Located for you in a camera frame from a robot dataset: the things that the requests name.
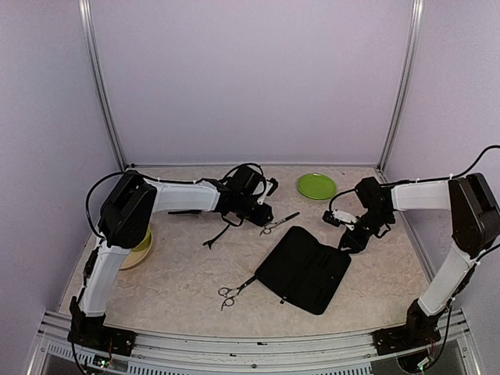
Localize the aluminium frame post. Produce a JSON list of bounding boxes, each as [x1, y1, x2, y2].
[[377, 0, 424, 173], [78, 0, 127, 170]]

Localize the black hair clip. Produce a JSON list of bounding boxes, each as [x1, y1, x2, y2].
[[202, 224, 230, 249]]

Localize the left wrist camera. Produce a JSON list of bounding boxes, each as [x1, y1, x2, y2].
[[256, 177, 279, 205]]

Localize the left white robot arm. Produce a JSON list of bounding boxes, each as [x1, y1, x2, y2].
[[70, 162, 278, 348]]

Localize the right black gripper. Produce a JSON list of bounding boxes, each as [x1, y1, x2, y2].
[[337, 208, 393, 254]]

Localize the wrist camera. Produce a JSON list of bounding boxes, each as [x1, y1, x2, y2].
[[323, 209, 358, 230], [256, 177, 279, 205]]

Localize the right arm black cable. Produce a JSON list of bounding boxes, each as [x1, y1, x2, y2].
[[448, 145, 500, 183]]

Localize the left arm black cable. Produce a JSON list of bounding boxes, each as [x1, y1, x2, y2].
[[85, 171, 130, 240]]

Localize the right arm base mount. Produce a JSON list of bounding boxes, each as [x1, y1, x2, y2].
[[372, 325, 441, 355]]

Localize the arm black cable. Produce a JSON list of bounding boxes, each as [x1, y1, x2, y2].
[[448, 145, 500, 183], [85, 171, 130, 240]]

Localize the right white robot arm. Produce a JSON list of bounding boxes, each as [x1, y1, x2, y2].
[[333, 173, 499, 347]]

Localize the green bowl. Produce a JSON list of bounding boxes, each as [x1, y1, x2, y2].
[[132, 226, 152, 252]]

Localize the beige plate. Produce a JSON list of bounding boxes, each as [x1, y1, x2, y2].
[[120, 244, 152, 270]]

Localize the black tool pouch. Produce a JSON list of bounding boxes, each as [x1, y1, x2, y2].
[[255, 226, 352, 316]]

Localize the silver scissors black blades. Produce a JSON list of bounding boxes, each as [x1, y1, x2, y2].
[[259, 212, 300, 236]]

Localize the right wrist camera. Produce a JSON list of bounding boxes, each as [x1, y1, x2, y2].
[[323, 209, 358, 230]]

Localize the right aluminium frame post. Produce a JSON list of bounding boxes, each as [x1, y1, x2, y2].
[[377, 0, 424, 173]]

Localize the green plate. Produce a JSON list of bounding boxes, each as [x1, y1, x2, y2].
[[297, 173, 337, 200]]

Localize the left aluminium frame post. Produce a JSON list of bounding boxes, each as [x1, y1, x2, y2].
[[78, 0, 127, 170]]

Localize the front aluminium rail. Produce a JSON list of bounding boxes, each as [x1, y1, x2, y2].
[[24, 310, 481, 374]]

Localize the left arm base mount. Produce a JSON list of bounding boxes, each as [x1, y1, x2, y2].
[[68, 316, 137, 357]]

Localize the silver scissors near pouch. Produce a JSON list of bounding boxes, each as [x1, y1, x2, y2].
[[218, 276, 256, 311]]

